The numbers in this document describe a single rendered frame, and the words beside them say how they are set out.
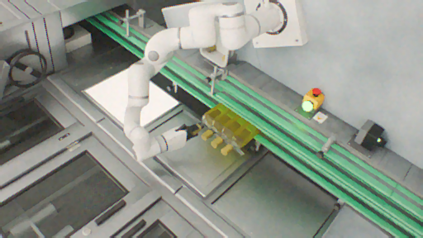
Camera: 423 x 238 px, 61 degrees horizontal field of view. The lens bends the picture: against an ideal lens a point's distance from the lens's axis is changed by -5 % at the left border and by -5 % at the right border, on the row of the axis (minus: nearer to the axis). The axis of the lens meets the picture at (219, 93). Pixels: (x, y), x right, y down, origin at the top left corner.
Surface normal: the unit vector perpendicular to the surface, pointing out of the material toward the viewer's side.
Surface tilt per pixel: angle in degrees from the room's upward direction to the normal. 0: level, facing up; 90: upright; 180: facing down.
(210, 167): 90
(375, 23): 0
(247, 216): 90
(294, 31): 5
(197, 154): 90
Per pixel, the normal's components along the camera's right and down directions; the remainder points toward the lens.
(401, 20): -0.66, 0.44
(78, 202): 0.12, -0.74
